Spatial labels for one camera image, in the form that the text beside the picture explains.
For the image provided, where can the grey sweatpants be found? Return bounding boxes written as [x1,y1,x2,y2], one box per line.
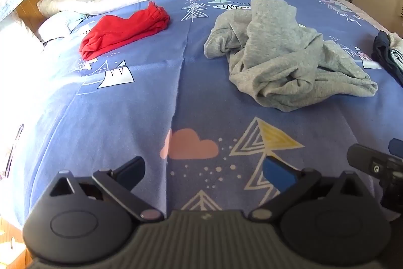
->
[204,0,378,112]

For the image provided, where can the blue floral pillow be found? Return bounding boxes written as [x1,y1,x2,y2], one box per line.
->
[0,0,25,20]

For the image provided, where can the navy folded garment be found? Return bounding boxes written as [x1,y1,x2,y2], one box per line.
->
[371,31,402,86]

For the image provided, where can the blue patterned bed sheet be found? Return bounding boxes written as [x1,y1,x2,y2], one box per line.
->
[10,0,402,223]

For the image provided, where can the small light blue pillow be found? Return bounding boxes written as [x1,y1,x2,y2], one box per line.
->
[36,11,89,43]

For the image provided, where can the red folded garment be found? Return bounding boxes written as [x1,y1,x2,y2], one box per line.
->
[79,1,170,61]

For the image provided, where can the light striped folded garment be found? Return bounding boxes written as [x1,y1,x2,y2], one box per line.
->
[388,33,403,72]

